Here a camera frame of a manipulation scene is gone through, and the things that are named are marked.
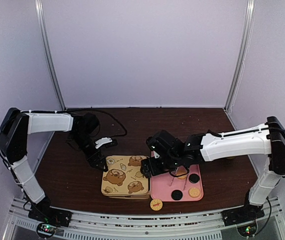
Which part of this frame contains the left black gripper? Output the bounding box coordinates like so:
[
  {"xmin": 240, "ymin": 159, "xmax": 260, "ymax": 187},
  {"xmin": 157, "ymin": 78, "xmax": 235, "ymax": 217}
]
[{"xmin": 70, "ymin": 131, "xmax": 108, "ymax": 172}]

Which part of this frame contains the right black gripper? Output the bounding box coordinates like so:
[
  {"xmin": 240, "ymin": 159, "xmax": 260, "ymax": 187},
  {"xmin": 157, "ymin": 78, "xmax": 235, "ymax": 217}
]
[{"xmin": 140, "ymin": 154, "xmax": 181, "ymax": 179}]

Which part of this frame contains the silver tin lid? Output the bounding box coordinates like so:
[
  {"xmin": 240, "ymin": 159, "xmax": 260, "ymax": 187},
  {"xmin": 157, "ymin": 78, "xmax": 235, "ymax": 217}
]
[{"xmin": 101, "ymin": 155, "xmax": 150, "ymax": 196}]

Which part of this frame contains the metal tongs white handle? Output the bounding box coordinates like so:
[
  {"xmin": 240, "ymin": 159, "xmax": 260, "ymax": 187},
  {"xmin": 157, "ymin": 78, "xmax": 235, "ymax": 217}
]
[{"xmin": 169, "ymin": 168, "xmax": 190, "ymax": 189}]

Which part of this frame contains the clock face round cookie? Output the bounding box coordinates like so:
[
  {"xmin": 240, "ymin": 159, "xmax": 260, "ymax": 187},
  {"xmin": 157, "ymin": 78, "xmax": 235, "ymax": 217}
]
[{"xmin": 149, "ymin": 199, "xmax": 163, "ymax": 211}]

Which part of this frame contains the black sandwich cookie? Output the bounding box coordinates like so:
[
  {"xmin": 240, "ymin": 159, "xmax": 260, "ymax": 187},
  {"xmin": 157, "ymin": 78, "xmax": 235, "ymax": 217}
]
[
  {"xmin": 171, "ymin": 189, "xmax": 183, "ymax": 201},
  {"xmin": 188, "ymin": 173, "xmax": 200, "ymax": 184}
]

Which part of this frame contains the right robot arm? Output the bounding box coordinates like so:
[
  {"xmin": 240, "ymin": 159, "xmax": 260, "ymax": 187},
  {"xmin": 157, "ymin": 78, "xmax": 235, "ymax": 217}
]
[{"xmin": 140, "ymin": 116, "xmax": 285, "ymax": 221}]

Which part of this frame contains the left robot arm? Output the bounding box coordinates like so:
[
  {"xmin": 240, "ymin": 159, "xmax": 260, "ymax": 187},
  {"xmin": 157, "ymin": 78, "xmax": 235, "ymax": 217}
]
[{"xmin": 0, "ymin": 107, "xmax": 113, "ymax": 222}]

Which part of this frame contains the pink plastic tray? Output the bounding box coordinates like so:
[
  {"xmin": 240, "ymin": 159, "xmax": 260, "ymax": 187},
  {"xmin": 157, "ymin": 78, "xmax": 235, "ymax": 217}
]
[{"xmin": 150, "ymin": 165, "xmax": 204, "ymax": 202}]

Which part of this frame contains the gold cookie tin box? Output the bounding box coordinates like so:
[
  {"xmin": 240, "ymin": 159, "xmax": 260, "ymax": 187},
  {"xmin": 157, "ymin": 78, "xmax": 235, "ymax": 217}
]
[{"xmin": 103, "ymin": 192, "xmax": 150, "ymax": 200}]

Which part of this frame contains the black sandwich cookie bottom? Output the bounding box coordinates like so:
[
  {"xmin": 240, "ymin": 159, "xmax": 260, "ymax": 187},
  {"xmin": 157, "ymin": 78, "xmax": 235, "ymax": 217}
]
[{"xmin": 171, "ymin": 189, "xmax": 183, "ymax": 201}]

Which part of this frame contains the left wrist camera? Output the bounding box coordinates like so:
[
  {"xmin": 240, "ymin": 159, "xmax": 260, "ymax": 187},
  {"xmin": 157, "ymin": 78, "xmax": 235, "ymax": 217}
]
[{"xmin": 94, "ymin": 137, "xmax": 118, "ymax": 150}]

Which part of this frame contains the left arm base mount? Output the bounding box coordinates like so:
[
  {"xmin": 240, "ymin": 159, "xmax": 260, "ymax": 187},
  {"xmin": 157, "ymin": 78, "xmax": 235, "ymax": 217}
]
[{"xmin": 28, "ymin": 208, "xmax": 72, "ymax": 227}]

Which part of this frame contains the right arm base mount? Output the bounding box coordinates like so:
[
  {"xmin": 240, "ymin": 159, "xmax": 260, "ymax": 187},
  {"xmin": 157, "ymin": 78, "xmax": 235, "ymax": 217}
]
[{"xmin": 221, "ymin": 207, "xmax": 265, "ymax": 226}]

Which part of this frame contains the right aluminium frame post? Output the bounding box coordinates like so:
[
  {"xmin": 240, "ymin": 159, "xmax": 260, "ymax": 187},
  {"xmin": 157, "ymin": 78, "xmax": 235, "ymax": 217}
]
[{"xmin": 224, "ymin": 0, "xmax": 256, "ymax": 113}]

